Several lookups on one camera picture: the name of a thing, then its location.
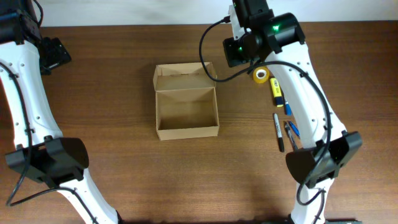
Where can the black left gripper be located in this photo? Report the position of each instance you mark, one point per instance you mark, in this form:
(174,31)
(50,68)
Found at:
(58,53)

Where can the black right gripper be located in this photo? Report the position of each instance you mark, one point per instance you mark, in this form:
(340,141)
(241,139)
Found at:
(234,58)

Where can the yellow tape roll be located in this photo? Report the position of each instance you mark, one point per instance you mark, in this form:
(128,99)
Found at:
(261,74)

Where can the yellow highlighter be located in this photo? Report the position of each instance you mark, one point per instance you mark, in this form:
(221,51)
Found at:
(277,92)

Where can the blue cap whiteboard marker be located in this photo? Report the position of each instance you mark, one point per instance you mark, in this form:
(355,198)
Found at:
(287,108)

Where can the brown cardboard box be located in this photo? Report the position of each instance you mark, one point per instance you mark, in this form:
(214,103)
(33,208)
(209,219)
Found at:
(185,101)

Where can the black permanent marker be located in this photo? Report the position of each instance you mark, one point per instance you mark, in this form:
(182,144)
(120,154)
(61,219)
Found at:
(279,133)

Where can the grey black pen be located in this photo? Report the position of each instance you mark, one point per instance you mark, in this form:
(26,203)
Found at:
(290,136)

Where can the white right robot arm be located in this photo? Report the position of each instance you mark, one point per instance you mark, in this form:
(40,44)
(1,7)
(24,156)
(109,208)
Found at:
(278,42)

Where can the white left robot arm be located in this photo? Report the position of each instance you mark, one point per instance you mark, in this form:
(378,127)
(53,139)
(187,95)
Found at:
(46,160)

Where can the blue ballpoint pen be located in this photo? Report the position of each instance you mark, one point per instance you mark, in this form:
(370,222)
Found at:
(294,128)

